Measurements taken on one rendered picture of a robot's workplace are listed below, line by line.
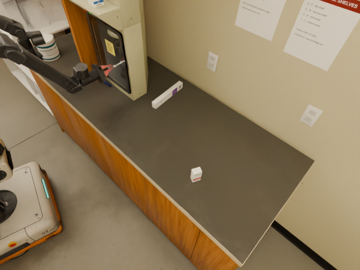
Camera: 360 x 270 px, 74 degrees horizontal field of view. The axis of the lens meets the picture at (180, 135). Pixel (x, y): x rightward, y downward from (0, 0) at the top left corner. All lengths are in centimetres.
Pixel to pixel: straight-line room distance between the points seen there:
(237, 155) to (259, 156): 12
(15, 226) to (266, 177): 168
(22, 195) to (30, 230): 29
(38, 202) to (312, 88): 192
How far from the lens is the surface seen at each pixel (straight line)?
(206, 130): 141
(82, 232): 220
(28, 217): 208
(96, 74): 141
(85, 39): 166
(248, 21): 131
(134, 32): 135
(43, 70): 122
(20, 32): 156
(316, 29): 119
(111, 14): 124
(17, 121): 315
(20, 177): 229
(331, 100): 129
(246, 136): 143
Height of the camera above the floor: 200
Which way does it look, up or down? 51 degrees down
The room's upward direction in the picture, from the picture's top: 4 degrees clockwise
